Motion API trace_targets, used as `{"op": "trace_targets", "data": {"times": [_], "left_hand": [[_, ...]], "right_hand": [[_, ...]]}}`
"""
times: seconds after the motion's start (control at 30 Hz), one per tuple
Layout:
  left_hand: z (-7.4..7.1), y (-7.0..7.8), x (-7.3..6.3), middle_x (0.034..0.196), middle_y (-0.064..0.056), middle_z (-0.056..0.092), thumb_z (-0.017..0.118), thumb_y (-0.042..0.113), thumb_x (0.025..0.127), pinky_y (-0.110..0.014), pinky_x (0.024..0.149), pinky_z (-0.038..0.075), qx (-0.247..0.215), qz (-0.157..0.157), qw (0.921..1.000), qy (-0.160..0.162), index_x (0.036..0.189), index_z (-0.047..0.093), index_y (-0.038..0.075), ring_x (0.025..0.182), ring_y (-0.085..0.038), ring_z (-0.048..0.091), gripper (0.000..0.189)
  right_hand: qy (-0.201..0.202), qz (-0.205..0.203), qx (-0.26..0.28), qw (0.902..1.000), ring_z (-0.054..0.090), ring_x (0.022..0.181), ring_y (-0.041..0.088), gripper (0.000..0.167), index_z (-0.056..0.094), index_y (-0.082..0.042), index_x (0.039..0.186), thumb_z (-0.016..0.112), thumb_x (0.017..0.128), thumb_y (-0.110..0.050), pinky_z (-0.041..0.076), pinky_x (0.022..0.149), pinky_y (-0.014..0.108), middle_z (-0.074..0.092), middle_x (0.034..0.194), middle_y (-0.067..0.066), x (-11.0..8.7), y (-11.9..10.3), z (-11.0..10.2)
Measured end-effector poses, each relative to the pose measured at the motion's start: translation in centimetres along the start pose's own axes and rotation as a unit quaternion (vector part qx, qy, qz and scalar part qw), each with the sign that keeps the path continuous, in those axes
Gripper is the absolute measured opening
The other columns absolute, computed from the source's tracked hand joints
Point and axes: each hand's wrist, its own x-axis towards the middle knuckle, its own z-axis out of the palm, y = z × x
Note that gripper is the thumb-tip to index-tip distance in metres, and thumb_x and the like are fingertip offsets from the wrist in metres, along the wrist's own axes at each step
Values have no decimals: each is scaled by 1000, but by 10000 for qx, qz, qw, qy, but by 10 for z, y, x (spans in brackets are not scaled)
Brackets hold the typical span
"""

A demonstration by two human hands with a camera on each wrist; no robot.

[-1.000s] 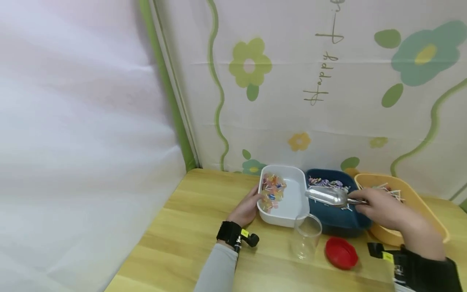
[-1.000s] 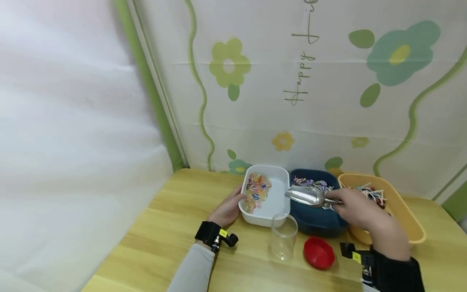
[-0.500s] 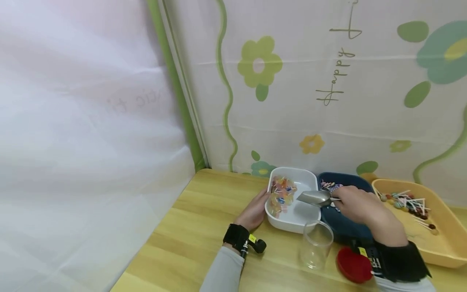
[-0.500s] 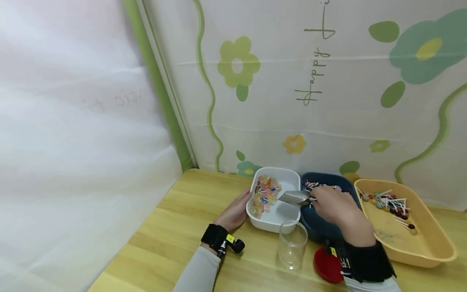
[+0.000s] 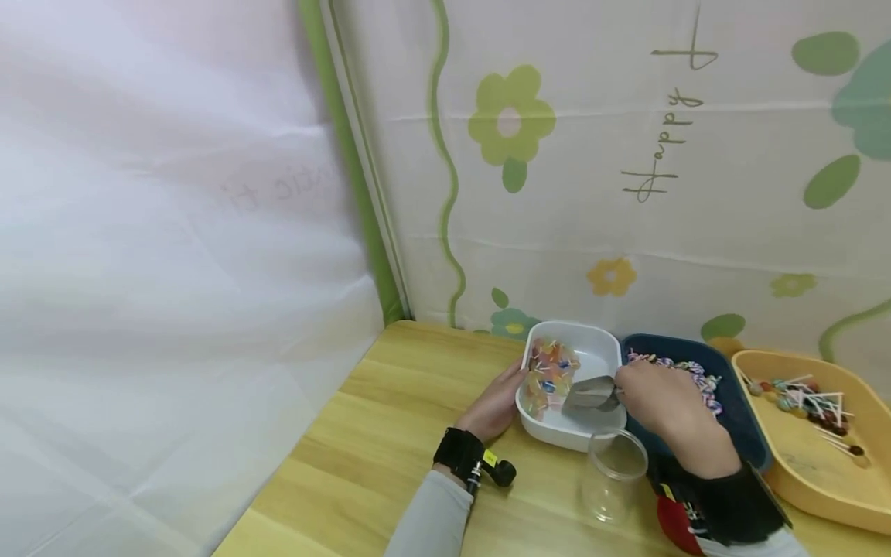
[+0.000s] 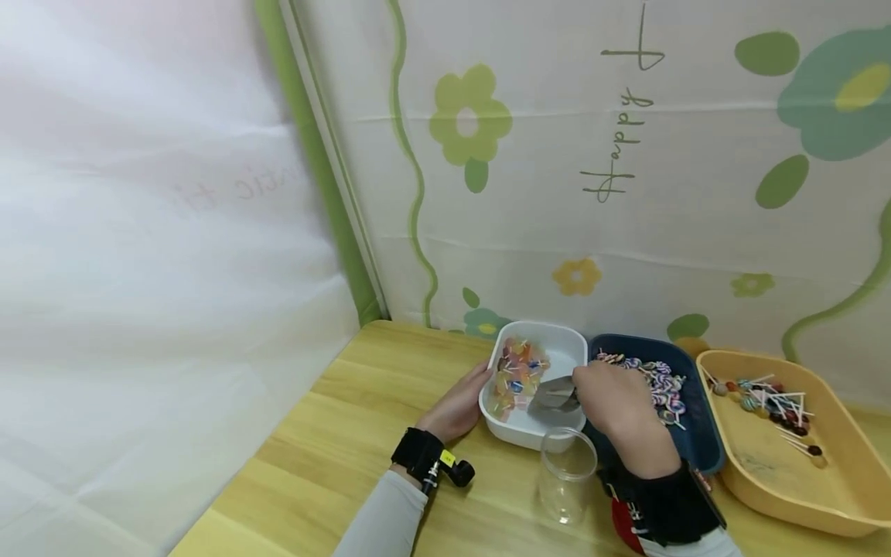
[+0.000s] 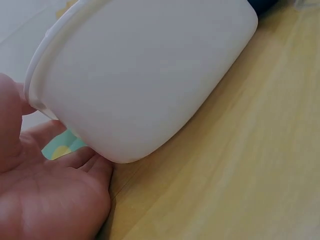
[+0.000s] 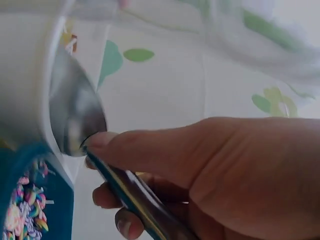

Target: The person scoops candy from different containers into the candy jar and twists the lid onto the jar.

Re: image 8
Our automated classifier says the person's right hand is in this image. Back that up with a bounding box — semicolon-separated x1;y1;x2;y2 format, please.
84;116;320;240

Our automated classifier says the metal spoon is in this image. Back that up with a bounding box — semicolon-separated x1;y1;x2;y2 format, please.
48;51;201;240

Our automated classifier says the blue tray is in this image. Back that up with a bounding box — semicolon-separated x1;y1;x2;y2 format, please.
0;142;76;240

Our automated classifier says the pile of colourful candy charms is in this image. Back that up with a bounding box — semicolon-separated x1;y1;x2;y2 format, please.
4;159;55;240

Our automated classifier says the white bowl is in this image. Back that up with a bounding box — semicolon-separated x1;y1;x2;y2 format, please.
0;13;83;186

